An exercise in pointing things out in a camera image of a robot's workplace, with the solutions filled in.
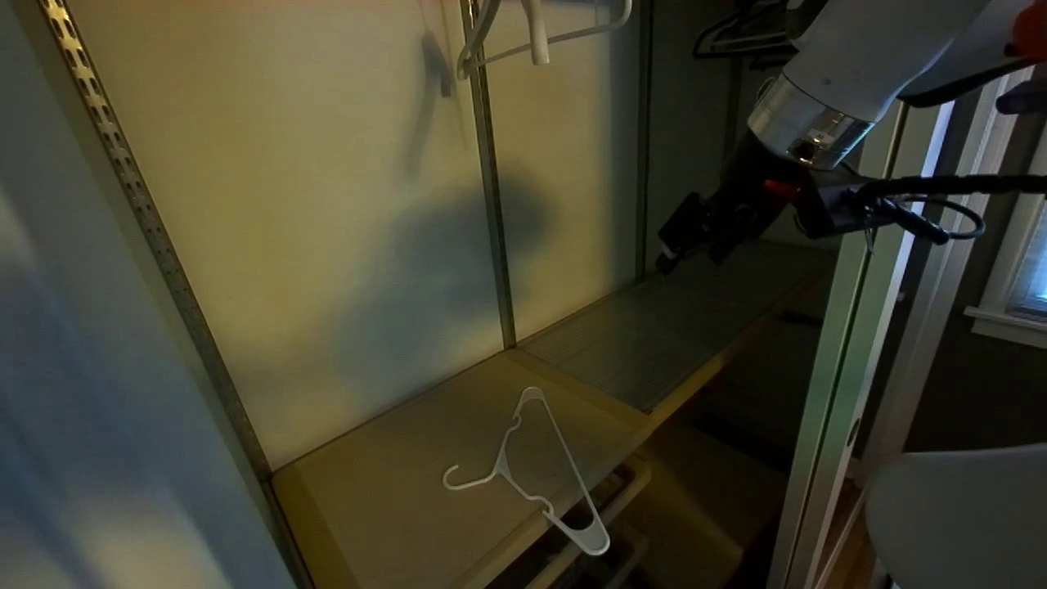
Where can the grey vertical metal post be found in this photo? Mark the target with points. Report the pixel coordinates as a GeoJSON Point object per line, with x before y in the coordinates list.
{"type": "Point", "coordinates": [493, 197]}

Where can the white door frame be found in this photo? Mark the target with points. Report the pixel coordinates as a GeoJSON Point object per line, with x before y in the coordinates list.
{"type": "Point", "coordinates": [847, 380]}

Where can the white window frame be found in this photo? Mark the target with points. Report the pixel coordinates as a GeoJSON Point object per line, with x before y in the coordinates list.
{"type": "Point", "coordinates": [1009, 306]}

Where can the beige shelf board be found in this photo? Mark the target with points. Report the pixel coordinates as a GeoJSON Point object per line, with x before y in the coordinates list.
{"type": "Point", "coordinates": [414, 492]}

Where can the perforated metal upright strip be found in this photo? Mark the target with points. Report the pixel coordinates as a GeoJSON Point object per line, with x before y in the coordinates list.
{"type": "Point", "coordinates": [132, 186]}

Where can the black clothes hangers bunch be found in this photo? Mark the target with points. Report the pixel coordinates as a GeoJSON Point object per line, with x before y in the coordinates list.
{"type": "Point", "coordinates": [742, 35]}

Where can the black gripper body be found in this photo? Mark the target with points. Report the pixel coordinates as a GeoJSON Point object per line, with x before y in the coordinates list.
{"type": "Point", "coordinates": [749, 201]}

